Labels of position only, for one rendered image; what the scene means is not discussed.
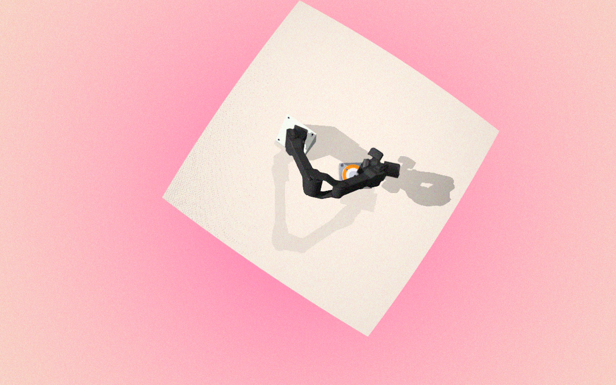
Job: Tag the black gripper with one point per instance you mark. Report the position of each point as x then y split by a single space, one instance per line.
375 154

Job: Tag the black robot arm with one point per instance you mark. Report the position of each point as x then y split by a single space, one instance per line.
374 173

